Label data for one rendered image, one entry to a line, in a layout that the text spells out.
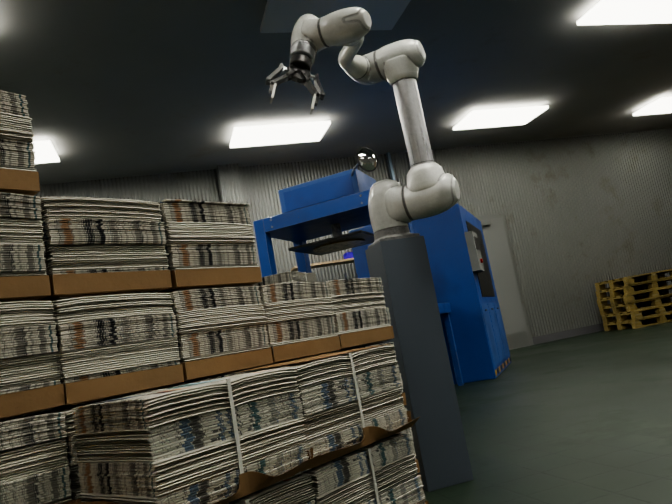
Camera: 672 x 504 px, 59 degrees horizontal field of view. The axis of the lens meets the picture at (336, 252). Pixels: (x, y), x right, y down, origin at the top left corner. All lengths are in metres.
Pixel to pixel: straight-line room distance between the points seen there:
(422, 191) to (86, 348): 1.53
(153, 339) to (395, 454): 0.67
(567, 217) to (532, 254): 0.99
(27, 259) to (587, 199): 10.36
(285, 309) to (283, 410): 0.50
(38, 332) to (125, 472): 0.36
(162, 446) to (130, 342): 0.38
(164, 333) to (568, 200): 9.83
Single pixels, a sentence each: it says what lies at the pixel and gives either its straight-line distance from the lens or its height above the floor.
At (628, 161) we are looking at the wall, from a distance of 11.99.
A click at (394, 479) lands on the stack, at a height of 0.27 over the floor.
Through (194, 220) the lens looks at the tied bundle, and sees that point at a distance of 1.62.
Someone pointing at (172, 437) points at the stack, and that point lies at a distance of 1.15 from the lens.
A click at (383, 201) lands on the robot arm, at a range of 2.53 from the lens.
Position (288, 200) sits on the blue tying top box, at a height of 1.65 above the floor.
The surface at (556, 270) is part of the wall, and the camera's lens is 10.50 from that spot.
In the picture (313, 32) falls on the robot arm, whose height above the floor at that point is 1.69.
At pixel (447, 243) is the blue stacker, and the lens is 6.07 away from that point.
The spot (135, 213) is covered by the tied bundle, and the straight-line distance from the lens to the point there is 1.53.
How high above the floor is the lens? 0.64
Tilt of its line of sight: 8 degrees up
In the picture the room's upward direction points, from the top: 10 degrees counter-clockwise
